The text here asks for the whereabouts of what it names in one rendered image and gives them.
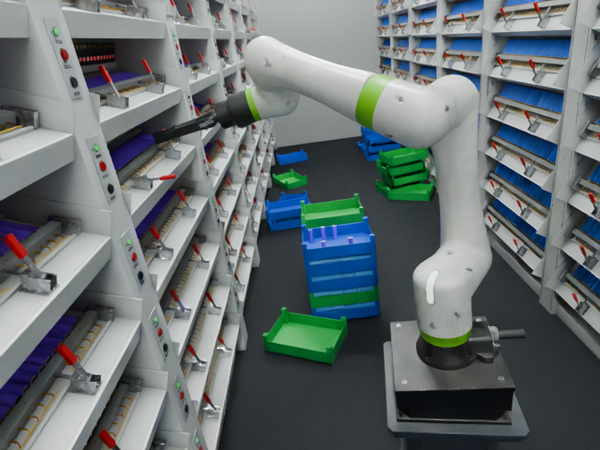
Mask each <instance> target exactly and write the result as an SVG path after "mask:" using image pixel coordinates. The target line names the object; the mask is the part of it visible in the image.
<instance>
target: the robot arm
mask: <svg viewBox="0 0 600 450"><path fill-rule="evenodd" d="M244 64H245V67H246V70H247V72H248V74H249V75H250V77H251V79H252V81H253V82H254V84H255V86H254V87H250V88H248V89H245V90H242V91H239V92H235V90H232V91H233V93H232V95H229V96H228V100H227V99H226V100H224V101H221V102H218V103H216V104H215V106H214V109H215V111H216V112H215V113H212V112H208V113H207V114H204V115H201V116H199V117H198V118H195V119H193V120H191V121H186V122H182V123H181V124H179V125H178V126H177V125H176V126H175V125H173V126H172V127H170V128H167V129H165V130H163V131H157V132H155V133H154V134H153V137H154V141H155V143H156V144H160V143H162V142H165V141H168V140H171V139H174V138H180V137H182V136H185V135H187V134H191V133H194V132H197V131H199V130H203V129H208V128H213V127H215V125H217V124H216V123H218V122H219V123H220V124H221V126H222V127H223V128H224V129H228V128H231V127H234V126H236V125H237V126H238V127H240V128H244V127H245V128H246V131H249V130H250V129H249V126H250V125H251V124H252V123H254V122H257V121H261V120H265V119H268V118H272V117H279V116H286V115H288V114H290V113H292V112H293V111H294V110H295V109H296V107H297V106H298V103H299V98H300V94H301V95H303V96H307V97H309V98H311V99H313V100H315V101H317V102H319V103H321V104H324V105H326V106H328V107H329V108H331V109H333V110H335V111H336V112H338V113H341V114H342V115H344V116H346V117H347V118H349V119H350V120H352V121H355V122H357V123H359V124H360V125H362V126H364V127H365V128H367V129H370V130H372V131H374V132H376V133H378V134H380V135H381V136H383V137H386V138H389V139H391V140H393V141H395V142H397V143H399V144H401V145H403V146H407V147H410V148H414V149H422V148H427V147H430V146H431V149H432V153H433V158H434V164H435V169H436V175H437V188H438V197H439V209H440V248H439V249H438V250H437V252H436V253H435V254H434V255H433V256H431V257H430V258H429V259H427V260H426V261H424V262H422V263H421V264H420V265H419V266H418V267H417V268H416V269H415V270H414V272H413V275H412V282H413V292H414V301H415V308H416V316H417V324H418V327H419V329H420V336H419V338H418V339H417V342H416V351H417V355H418V356H419V357H420V359H421V360H422V361H423V362H424V363H426V364H427V365H428V366H430V367H432V368H435V369H438V370H442V371H457V370H460V369H463V368H466V367H468V366H470V365H471V364H472V363H474V361H475V360H476V359H477V360H479V361H481V362H483V363H493V361H494V352H495V349H496V348H501V346H500V344H497V345H496V343H499V339H510V338H525V332H524V329H506V330H497V327H494V326H491V327H489V326H488V325H487V322H486V321H472V312H471V297H472V296H473V294H474V292H475V291H476V289H477V288H478V286H479V284H480V282H481V281H482V280H483V279H484V277H485V276H486V274H487V272H488V270H489V269H490V266H491V263H492V252H491V248H490V245H489V241H488V234H487V230H486V225H485V221H484V215H483V210H482V203H481V197H480V189H479V166H478V117H479V93H478V90H477V89H476V87H475V86H474V84H473V83H472V82H471V81H470V80H469V79H467V78H465V77H463V76H459V75H447V76H444V77H441V78H439V79H437V80H435V81H434V82H433V83H431V84H429V85H427V86H426V87H424V86H421V85H417V84H414V83H412V82H409V81H405V80H402V79H396V78H393V77H389V76H386V75H382V74H378V73H375V72H370V71H363V70H358V69H355V68H350V67H346V66H343V65H339V64H335V63H333V62H327V61H324V60H322V59H319V58H316V57H314V56H311V55H308V54H305V53H302V52H300V51H297V50H295V49H294V48H292V47H290V46H287V45H285V44H283V43H281V42H279V41H278V40H277V39H275V38H273V37H267V36H262V37H257V38H255V39H253V40H252V41H251V42H250V43H249V44H248V45H247V47H246V50H245V52H244Z"/></svg>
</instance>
